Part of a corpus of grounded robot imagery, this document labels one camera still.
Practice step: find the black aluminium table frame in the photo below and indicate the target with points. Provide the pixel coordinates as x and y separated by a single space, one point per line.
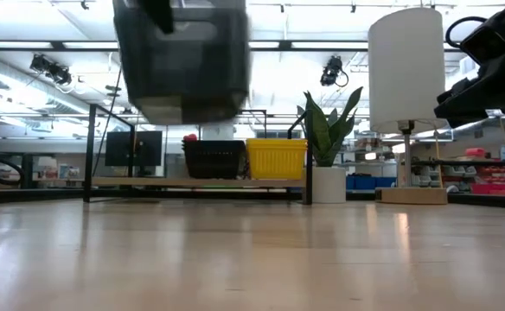
192 195

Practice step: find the black ceiling camera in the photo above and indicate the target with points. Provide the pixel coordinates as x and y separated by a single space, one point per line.
332 69

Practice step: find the blue storage bins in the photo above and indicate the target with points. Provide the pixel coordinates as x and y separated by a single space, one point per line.
369 182

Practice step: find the small red object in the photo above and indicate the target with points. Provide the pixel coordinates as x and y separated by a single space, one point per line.
189 138

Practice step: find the red storage bins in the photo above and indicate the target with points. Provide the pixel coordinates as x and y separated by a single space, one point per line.
494 188

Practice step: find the grey transparent plastic bin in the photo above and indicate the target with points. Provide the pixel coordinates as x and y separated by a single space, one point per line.
192 78

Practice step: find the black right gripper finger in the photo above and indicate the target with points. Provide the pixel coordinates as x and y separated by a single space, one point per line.
453 93
481 113

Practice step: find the white lamp with wooden base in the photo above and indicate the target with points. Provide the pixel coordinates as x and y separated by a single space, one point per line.
404 65

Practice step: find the black ceiling spotlights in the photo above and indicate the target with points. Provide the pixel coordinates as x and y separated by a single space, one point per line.
58 75

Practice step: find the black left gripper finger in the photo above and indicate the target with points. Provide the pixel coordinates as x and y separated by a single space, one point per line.
159 15

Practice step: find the yellow plastic basket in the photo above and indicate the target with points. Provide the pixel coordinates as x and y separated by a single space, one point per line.
276 166
276 142

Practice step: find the black background monitor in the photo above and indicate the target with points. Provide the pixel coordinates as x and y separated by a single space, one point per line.
123 149

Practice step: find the black slotted plastic basket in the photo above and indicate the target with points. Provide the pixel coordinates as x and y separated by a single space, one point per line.
218 142
213 164

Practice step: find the background storage shelving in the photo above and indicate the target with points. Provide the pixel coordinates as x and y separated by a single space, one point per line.
430 163

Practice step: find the green plant in white pot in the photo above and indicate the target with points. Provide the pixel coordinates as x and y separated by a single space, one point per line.
328 185

